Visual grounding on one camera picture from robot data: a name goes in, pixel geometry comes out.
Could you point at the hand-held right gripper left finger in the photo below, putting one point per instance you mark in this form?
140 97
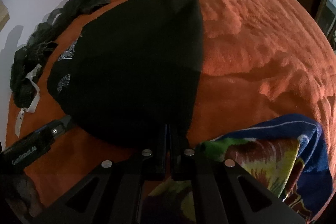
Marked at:
161 161

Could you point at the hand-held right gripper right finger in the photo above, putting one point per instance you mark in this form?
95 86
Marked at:
177 161

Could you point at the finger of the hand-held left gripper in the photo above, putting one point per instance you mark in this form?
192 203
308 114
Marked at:
63 124

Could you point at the black paisley garment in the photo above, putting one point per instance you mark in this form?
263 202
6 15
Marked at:
131 69

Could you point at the pile of dark clothes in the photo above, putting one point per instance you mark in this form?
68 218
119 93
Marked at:
26 61

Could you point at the person's left hand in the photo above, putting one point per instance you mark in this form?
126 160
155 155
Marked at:
21 195

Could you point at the colourful printed blanket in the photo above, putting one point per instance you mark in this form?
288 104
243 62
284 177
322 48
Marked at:
262 155

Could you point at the orange blanket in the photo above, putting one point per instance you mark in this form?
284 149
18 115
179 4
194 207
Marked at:
262 56

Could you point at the brown wall panel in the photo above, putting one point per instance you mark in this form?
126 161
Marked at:
3 14

